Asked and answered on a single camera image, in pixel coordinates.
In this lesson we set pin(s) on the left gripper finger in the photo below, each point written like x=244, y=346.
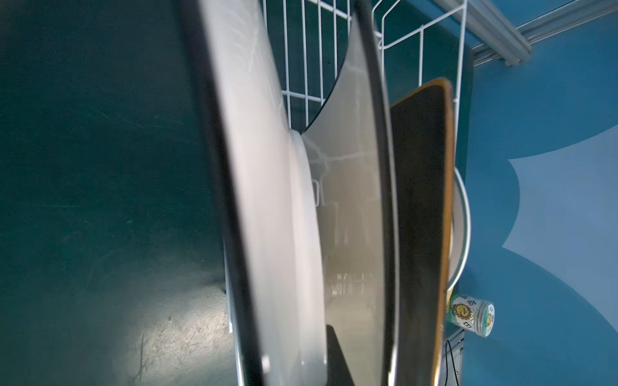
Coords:
x=338, y=370

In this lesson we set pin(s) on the white square plate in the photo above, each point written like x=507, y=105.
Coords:
x=348, y=150
x=264, y=195

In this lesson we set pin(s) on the black square plate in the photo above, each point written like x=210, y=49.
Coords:
x=423, y=135

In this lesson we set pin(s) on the white wire dish rack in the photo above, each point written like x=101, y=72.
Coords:
x=309, y=40

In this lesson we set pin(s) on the aluminium frame rail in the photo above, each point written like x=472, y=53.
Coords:
x=501, y=40

